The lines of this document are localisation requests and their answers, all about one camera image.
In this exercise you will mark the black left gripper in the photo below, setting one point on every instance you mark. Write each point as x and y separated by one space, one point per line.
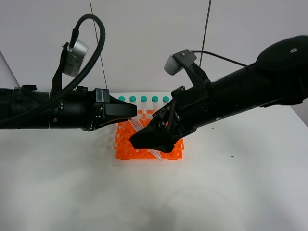
81 108

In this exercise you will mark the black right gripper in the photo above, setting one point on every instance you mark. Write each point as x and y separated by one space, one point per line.
188 110

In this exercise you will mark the clear tube with teal cap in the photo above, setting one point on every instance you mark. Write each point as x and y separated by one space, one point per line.
137 125

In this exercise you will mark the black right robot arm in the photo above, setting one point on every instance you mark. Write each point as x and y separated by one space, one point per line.
279 76

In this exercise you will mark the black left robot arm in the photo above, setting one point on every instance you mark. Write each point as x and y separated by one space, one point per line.
25 108

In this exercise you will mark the racked tube teal cap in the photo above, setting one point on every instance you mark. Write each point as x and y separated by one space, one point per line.
144 105
122 98
132 100
154 104
165 100

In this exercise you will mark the orange test tube rack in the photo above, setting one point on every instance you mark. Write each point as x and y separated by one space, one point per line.
125 151

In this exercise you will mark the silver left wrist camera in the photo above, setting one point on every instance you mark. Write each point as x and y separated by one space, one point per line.
74 58

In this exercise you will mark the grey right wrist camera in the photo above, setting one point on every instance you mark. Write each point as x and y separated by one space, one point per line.
178 61

